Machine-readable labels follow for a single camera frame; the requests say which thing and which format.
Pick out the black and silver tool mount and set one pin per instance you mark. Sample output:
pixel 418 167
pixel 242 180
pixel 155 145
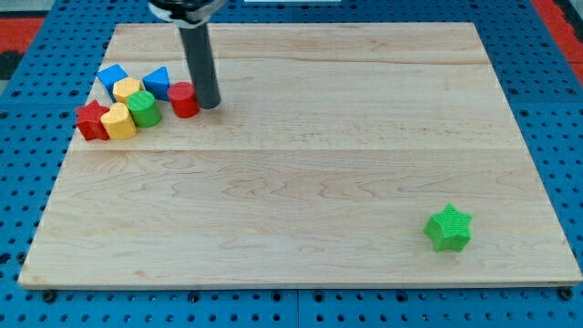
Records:
pixel 185 13

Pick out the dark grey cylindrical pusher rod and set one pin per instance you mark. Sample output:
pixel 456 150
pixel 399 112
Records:
pixel 199 57

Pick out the red star block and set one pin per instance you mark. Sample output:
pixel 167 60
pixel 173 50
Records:
pixel 89 121

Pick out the green star block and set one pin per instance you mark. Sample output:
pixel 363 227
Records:
pixel 449 229

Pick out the red cylinder block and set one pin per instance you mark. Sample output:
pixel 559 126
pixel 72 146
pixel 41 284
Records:
pixel 183 99

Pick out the blue triangle block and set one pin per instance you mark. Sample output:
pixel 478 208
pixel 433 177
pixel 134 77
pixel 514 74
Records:
pixel 157 83

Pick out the green cylinder block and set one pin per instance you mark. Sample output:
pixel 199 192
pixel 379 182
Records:
pixel 144 110

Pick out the yellow hexagon block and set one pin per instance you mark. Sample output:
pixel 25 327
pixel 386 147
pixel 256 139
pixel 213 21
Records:
pixel 124 88

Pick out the blue cube block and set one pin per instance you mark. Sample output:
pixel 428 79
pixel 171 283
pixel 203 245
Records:
pixel 109 76

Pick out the yellow heart block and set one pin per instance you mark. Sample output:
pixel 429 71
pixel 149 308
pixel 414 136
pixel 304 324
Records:
pixel 118 122

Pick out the light wooden board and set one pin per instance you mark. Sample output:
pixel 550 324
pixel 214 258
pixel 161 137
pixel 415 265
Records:
pixel 331 148

